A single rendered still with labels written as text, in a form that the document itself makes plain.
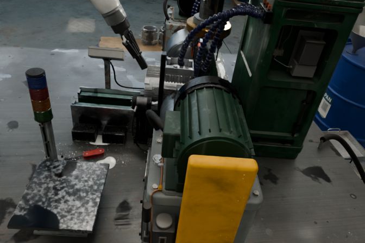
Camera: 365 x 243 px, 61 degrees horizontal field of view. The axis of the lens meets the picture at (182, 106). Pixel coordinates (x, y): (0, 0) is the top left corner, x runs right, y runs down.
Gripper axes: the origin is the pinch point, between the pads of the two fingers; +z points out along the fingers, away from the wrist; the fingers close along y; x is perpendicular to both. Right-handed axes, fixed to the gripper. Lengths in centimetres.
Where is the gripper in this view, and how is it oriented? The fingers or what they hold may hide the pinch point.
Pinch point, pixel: (141, 62)
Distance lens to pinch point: 141.1
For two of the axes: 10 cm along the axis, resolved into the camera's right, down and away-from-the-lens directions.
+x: -9.1, 3.4, 2.3
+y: 0.0, -5.7, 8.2
